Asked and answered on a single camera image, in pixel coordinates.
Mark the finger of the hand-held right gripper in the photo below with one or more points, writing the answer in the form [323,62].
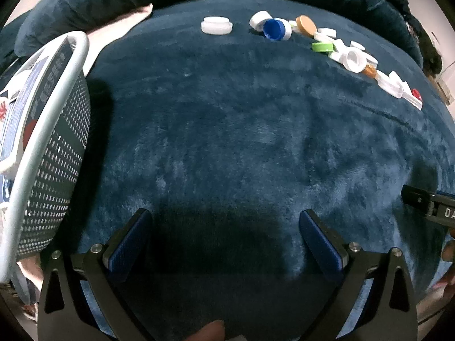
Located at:
[416,197]

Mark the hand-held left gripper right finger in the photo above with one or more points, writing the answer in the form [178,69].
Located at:
[320,245]

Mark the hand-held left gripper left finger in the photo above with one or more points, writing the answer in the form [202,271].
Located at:
[131,241]

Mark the white jar lid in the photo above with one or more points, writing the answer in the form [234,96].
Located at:
[217,25]

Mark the person's right hand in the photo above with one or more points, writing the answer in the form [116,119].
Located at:
[449,252]

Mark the person's left hand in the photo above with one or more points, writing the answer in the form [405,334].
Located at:
[208,332]

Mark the red bottle cap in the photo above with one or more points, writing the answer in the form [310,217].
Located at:
[416,94]

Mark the white perforated plastic basket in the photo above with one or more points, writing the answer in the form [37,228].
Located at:
[53,170]

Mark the orange bottle cap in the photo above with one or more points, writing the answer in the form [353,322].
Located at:
[369,71]

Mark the green bottle cap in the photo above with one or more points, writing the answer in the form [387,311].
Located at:
[322,47]

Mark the blue printed box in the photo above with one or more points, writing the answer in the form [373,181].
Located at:
[39,88]

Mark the dark cloth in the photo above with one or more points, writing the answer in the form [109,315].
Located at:
[408,17]

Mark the tan plastic lid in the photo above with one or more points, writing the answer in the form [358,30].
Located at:
[306,25]

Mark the pink bed sheet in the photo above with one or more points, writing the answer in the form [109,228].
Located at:
[117,25]

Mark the blue bottle cap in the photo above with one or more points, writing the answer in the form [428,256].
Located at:
[273,29]

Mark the pile of white bottle caps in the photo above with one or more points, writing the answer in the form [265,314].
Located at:
[261,19]

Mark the bunched dark blue quilt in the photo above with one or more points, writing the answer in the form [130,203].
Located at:
[89,0]

